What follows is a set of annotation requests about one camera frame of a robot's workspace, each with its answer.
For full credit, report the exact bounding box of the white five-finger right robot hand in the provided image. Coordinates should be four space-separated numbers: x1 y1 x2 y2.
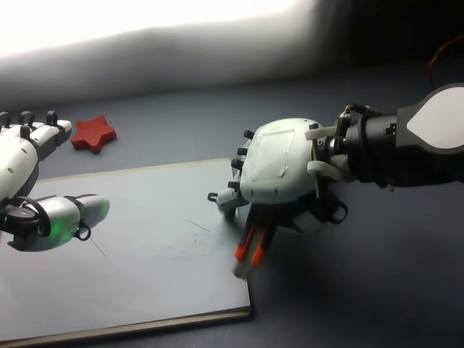
207 116 349 239

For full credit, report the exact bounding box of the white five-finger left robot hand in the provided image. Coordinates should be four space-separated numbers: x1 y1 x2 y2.
0 110 111 253

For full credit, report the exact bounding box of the white backdrop board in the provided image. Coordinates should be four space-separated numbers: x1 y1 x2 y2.
0 0 363 106

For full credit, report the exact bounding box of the white paper pad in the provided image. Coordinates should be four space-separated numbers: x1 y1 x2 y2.
0 157 253 345

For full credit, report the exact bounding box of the grey table cloth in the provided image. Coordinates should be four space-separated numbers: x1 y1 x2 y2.
0 57 464 348

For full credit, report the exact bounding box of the red star block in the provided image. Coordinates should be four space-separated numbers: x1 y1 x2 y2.
70 115 119 155

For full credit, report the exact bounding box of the orange-handled black tool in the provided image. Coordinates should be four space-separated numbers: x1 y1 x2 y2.
231 204 280 280

